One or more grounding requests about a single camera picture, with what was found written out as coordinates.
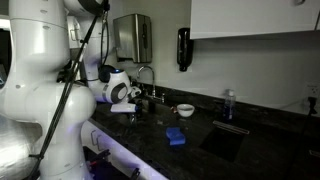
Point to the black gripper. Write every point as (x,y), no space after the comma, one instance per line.
(138,107)

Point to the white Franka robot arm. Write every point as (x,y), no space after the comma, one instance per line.
(43,90)

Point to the steel sink basin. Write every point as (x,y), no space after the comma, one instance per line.
(150,108)

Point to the clear bottle with blue label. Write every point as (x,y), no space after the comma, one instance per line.
(229,106)

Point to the chrome faucet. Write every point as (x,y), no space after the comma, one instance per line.
(152,83)

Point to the blue sponge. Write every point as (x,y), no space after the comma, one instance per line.
(175,136)

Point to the white bowl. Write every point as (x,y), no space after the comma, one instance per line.
(185,110)

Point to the white base cabinet front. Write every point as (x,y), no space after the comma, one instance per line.
(113,150)

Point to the steel paper towel dispenser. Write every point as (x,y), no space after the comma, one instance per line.
(133,38)

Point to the black mat with silver strip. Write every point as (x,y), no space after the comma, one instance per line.
(223,141)

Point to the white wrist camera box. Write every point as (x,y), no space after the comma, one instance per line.
(123,107)

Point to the black wall soap dispenser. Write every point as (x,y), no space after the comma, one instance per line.
(185,43)

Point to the white wall cabinet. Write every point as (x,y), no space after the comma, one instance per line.
(253,16)

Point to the white wall power outlet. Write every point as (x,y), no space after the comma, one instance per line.
(312,90)

